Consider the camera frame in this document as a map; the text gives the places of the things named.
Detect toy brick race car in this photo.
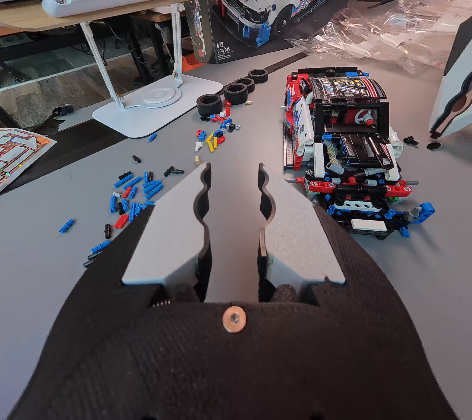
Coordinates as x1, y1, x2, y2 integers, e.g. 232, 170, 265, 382
282, 67, 436, 242

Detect clear plastic bags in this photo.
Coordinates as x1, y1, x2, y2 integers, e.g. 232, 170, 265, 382
291, 0, 472, 76

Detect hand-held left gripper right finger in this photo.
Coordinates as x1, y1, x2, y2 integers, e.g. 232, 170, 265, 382
257, 163, 347, 302

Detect shiny sticker sheet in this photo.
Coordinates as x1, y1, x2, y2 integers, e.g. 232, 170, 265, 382
0, 128, 58, 192

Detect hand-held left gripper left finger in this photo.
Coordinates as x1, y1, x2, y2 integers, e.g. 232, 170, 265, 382
121, 163, 213, 302

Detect pile of colourful small bricks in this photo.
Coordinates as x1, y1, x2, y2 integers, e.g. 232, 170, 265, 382
193, 99, 253, 164

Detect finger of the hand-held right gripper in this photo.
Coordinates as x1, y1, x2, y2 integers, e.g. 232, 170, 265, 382
431, 105, 472, 139
429, 70, 472, 133

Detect pile of blue brick pins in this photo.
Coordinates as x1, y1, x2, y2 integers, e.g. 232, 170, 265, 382
58, 134, 185, 266

